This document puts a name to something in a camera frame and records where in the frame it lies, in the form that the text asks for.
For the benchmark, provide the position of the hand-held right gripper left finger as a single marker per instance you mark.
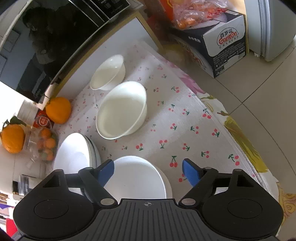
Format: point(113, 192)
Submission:
point(105, 172)

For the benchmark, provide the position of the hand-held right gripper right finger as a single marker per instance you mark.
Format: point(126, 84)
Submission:
point(190, 172)

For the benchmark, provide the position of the large white bowl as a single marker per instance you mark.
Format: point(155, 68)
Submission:
point(136, 178)

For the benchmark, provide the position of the white plate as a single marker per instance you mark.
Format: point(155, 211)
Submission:
point(71, 153)

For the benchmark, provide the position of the small cream bowl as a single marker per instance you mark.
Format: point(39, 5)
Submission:
point(120, 111)
point(106, 74)

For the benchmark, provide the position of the cherry print tablecloth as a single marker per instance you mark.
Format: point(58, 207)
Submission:
point(185, 129)

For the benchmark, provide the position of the glass jar of small oranges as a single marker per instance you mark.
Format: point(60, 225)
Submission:
point(45, 144)

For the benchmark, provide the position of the clear jar with dark contents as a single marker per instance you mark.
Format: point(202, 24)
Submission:
point(24, 182)

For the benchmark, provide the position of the stack of paper cups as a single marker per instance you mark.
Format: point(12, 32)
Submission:
point(27, 111)

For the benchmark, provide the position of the large orange with leaves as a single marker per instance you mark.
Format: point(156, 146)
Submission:
point(11, 139)

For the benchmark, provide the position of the dark water carton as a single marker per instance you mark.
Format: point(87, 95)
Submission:
point(226, 46)

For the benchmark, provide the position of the black microwave oven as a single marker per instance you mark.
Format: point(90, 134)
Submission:
point(46, 46)

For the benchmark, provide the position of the plastic bag of small oranges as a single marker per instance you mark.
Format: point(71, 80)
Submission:
point(196, 11)

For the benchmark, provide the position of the silver refrigerator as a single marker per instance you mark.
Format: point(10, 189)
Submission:
point(272, 27)

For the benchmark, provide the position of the red cardboard box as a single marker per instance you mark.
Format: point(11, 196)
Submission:
point(166, 7)

